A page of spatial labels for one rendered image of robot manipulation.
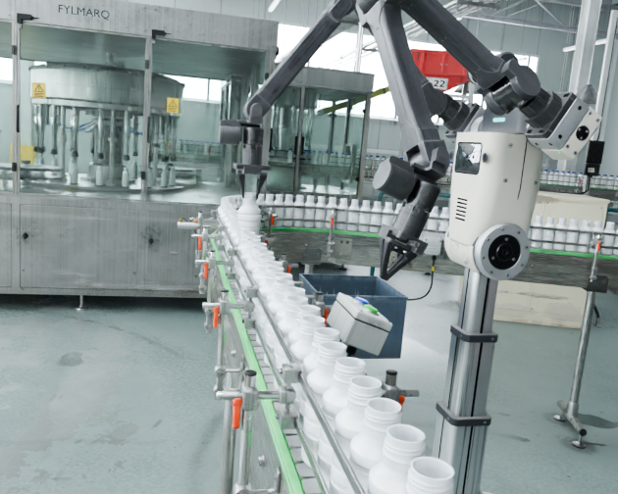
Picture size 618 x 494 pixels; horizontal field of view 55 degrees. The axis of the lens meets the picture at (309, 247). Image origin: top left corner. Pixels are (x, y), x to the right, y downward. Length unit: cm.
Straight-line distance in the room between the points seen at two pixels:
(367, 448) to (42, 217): 437
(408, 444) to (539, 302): 522
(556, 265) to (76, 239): 339
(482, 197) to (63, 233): 374
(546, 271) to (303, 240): 127
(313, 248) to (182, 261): 189
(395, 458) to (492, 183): 112
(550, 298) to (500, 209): 417
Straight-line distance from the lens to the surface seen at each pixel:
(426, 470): 55
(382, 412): 62
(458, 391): 180
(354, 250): 315
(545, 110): 149
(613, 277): 342
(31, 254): 492
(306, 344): 89
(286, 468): 84
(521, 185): 164
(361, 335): 115
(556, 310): 582
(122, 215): 478
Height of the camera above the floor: 142
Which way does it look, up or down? 10 degrees down
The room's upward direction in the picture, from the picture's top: 5 degrees clockwise
